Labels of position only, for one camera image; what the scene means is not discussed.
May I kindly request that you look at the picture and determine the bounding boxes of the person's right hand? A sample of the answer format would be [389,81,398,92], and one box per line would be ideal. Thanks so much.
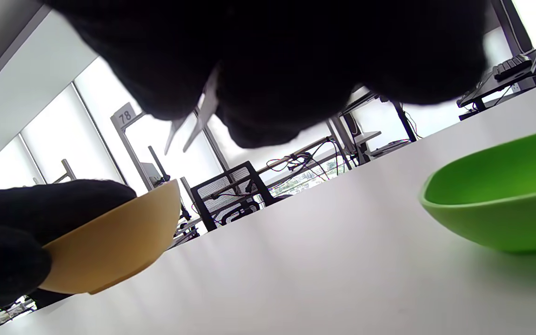
[45,0,489,149]

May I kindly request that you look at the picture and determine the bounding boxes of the person's left hand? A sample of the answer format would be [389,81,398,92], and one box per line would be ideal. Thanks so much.
[0,179,137,322]

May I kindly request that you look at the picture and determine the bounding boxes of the black keyboard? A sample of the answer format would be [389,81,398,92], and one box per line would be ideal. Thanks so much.
[493,54,535,82]

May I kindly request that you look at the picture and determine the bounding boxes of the metal tweezers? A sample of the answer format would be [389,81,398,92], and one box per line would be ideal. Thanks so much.
[164,65,220,155]

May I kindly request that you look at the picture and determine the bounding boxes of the grey sign plate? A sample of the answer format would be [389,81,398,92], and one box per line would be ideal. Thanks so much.
[111,102,137,131]

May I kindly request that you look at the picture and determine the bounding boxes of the yellow plastic bowl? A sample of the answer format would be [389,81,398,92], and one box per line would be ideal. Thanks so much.
[38,179,181,295]

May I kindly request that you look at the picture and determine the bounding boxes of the black mesh office chair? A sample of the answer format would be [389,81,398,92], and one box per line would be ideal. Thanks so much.
[190,161,275,232]

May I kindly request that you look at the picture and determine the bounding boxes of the black keyboard tray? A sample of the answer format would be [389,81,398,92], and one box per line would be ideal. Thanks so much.
[456,47,536,121]

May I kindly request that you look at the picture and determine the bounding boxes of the green small dish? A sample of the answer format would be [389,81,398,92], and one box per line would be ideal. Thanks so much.
[419,125,536,254]

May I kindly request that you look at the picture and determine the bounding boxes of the grey monitor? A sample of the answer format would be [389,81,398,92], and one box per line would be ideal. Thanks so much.
[140,161,166,187]

